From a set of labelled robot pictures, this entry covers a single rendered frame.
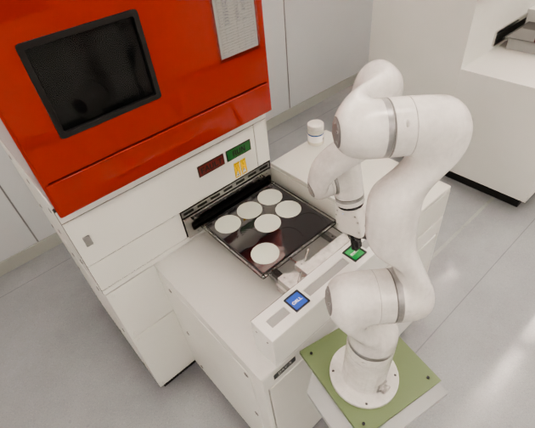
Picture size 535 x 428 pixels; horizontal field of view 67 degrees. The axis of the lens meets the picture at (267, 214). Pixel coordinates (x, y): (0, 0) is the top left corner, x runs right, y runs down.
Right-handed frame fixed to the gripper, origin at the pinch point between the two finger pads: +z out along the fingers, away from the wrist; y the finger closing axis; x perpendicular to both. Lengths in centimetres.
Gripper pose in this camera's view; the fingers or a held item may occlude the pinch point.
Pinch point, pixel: (356, 243)
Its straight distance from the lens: 129.1
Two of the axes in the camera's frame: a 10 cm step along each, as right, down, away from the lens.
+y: 6.3, 3.0, -7.2
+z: 2.3, 8.1, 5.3
